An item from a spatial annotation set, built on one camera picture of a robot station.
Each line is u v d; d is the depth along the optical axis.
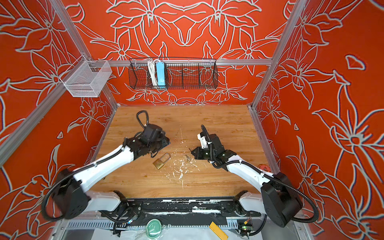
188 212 0.73
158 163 0.88
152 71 0.89
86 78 0.92
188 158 0.91
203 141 0.76
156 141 0.65
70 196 0.39
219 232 0.67
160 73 0.88
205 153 0.71
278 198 0.41
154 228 0.68
